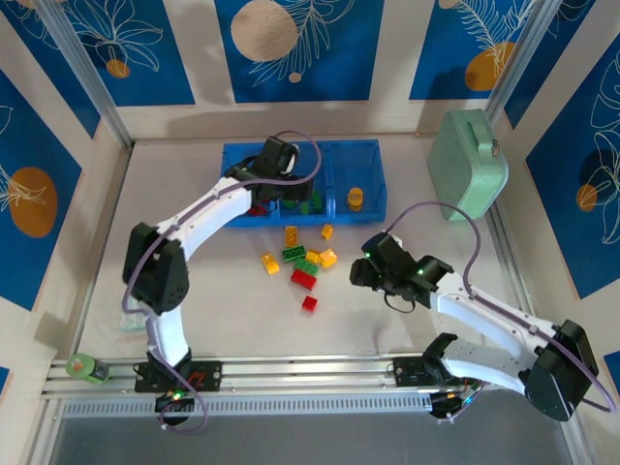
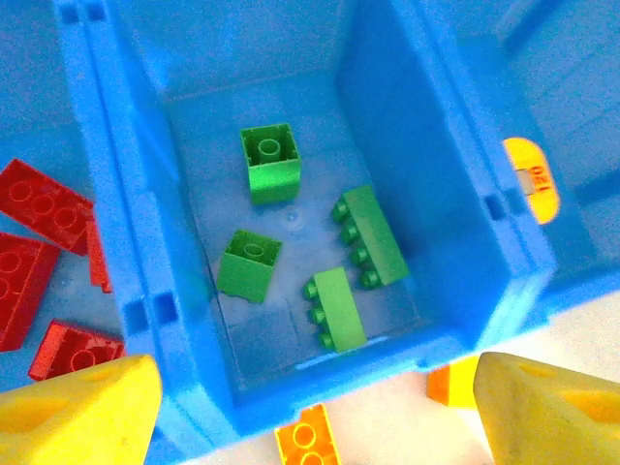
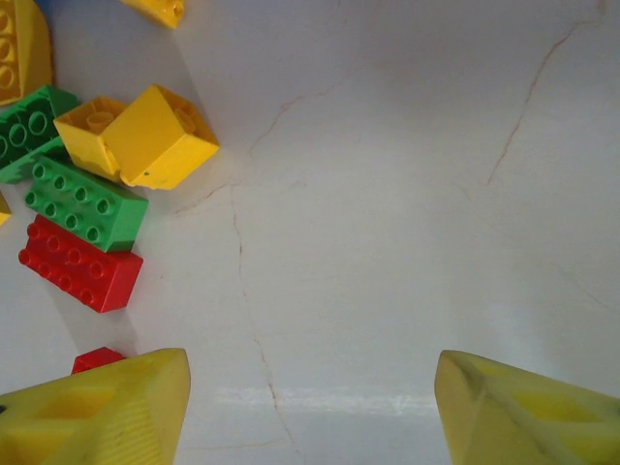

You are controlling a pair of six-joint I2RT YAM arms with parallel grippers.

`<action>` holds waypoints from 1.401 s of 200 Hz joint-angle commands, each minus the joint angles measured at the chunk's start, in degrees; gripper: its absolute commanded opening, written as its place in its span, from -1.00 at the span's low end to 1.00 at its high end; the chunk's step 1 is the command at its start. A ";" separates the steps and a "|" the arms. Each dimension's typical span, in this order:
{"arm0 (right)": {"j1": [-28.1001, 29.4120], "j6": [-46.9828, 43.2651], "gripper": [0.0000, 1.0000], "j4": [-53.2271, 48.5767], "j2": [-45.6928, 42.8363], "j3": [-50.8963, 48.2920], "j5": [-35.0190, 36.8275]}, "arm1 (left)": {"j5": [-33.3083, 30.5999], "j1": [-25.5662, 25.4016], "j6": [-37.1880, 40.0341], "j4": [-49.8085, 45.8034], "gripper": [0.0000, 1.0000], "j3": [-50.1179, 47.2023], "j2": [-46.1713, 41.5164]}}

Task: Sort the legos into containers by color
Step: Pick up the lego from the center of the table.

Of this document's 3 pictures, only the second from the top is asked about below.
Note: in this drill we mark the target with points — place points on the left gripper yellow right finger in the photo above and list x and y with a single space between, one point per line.
547 421

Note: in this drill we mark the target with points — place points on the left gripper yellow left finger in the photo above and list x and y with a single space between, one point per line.
72 416

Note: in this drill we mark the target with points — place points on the yellow two-by-two brick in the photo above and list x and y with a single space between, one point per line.
453 385

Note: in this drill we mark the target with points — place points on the red two-by-four brick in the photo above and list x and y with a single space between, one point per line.
21 286
43 203

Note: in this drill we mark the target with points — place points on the red two-by-two brick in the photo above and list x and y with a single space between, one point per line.
98 261

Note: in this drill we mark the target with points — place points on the green two-by-two brick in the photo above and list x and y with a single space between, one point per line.
244 276
273 179

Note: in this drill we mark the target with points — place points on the yellow two-by-four brick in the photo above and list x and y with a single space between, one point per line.
305 436

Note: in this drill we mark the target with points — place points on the green two-by-four brick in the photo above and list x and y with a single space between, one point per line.
380 237
341 310

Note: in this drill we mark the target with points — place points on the yellow label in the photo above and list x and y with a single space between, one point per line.
530 164

